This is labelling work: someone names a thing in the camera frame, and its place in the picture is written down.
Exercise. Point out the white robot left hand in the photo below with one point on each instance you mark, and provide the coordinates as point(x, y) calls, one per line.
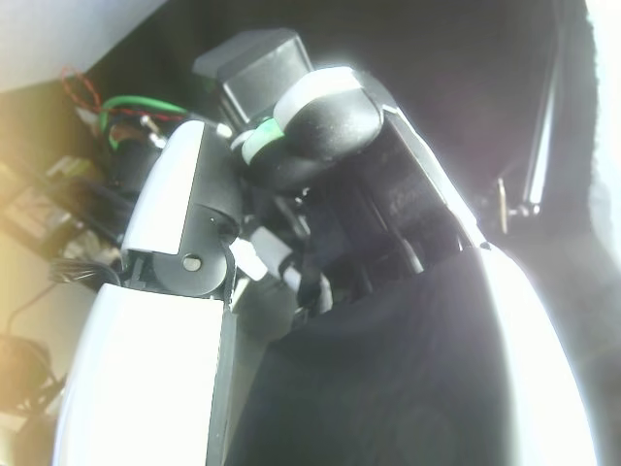
point(364, 364)

